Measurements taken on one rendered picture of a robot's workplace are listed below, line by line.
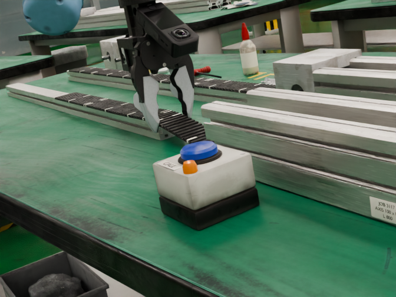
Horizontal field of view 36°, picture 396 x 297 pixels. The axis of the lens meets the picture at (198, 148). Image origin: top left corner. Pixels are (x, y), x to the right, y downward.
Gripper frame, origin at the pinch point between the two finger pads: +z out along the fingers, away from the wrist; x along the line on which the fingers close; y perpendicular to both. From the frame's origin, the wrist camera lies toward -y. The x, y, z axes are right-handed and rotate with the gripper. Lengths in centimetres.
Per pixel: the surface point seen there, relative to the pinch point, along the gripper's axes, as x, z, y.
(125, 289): -8, 59, 65
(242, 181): 10.7, -0.2, -34.2
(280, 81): -14.1, -3.5, -10.5
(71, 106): 2.0, 1.0, 42.7
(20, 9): -290, -15, 1115
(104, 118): 1.3, 2.0, 26.1
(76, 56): -148, 31, 460
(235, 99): -17.7, 1.8, 8.3
